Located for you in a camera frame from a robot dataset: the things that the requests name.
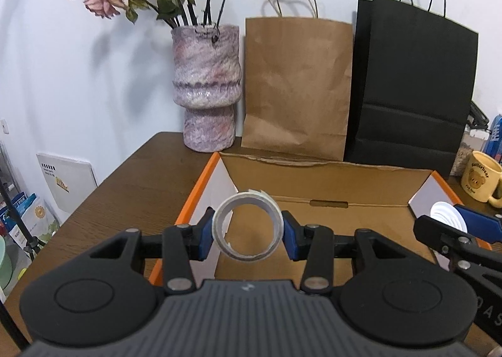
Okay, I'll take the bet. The black paper bag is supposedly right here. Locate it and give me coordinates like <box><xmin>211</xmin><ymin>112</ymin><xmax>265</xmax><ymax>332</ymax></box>
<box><xmin>344</xmin><ymin>0</ymin><xmax>480</xmax><ymax>180</ymax></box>

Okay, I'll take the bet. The white ribbed disc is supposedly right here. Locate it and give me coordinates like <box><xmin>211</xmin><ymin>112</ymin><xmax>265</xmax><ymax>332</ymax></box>
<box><xmin>429</xmin><ymin>202</ymin><xmax>469</xmax><ymax>233</ymax></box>

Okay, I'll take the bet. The white tape roll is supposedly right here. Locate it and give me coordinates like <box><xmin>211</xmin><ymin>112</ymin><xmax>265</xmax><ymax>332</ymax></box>
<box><xmin>212</xmin><ymin>189</ymin><xmax>284</xmax><ymax>262</ymax></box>

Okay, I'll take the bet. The pale green cup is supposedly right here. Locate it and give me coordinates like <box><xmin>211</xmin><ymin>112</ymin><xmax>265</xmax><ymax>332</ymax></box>
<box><xmin>0</xmin><ymin>237</ymin><xmax>14</xmax><ymax>299</ymax></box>

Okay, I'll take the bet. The orange cardboard box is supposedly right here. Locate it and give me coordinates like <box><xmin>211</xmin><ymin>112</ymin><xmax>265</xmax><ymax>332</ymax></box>
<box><xmin>149</xmin><ymin>152</ymin><xmax>467</xmax><ymax>288</ymax></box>

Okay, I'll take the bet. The wire storage rack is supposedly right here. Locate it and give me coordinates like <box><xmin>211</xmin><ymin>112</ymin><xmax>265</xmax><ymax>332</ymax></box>
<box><xmin>0</xmin><ymin>141</ymin><xmax>18</xmax><ymax>201</ymax></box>

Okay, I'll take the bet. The clear jar with clip lid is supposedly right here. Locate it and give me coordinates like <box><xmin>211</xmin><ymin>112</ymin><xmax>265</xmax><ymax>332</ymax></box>
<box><xmin>450</xmin><ymin>100</ymin><xmax>491</xmax><ymax>177</ymax></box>

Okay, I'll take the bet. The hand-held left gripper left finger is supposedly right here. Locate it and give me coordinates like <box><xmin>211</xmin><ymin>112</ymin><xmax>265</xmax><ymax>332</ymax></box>
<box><xmin>88</xmin><ymin>208</ymin><xmax>216</xmax><ymax>295</ymax></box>

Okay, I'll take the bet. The purple marbled vase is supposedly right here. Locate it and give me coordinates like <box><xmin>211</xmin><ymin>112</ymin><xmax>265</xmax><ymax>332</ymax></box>
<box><xmin>172</xmin><ymin>24</ymin><xmax>243</xmax><ymax>153</ymax></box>

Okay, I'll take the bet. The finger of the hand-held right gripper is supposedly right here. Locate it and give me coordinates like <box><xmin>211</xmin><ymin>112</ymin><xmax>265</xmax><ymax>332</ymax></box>
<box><xmin>455</xmin><ymin>204</ymin><xmax>502</xmax><ymax>244</ymax></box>
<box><xmin>414</xmin><ymin>215</ymin><xmax>495</xmax><ymax>275</ymax></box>

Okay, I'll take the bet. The brown paper bag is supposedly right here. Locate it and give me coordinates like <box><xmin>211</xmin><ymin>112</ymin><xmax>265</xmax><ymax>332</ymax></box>
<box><xmin>240</xmin><ymin>0</ymin><xmax>354</xmax><ymax>162</ymax></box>

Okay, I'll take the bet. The blue white packet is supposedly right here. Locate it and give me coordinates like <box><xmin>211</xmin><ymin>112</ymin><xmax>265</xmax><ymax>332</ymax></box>
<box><xmin>0</xmin><ymin>193</ymin><xmax>61</xmax><ymax>259</ymax></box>

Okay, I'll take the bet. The white board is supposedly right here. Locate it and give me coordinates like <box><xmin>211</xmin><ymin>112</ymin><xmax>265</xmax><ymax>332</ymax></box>
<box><xmin>36</xmin><ymin>152</ymin><xmax>99</xmax><ymax>213</ymax></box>

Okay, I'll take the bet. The yellow bear mug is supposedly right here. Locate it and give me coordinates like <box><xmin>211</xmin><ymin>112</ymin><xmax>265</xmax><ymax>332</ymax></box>
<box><xmin>461</xmin><ymin>151</ymin><xmax>502</xmax><ymax>208</ymax></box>

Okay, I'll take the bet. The blue drink can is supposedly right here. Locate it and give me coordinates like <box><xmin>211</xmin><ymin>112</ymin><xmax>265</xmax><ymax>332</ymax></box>
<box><xmin>482</xmin><ymin>114</ymin><xmax>502</xmax><ymax>165</ymax></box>

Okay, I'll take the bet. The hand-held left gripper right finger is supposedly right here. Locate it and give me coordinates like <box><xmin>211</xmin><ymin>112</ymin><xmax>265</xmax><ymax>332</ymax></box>
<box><xmin>281</xmin><ymin>210</ymin><xmax>403</xmax><ymax>297</ymax></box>

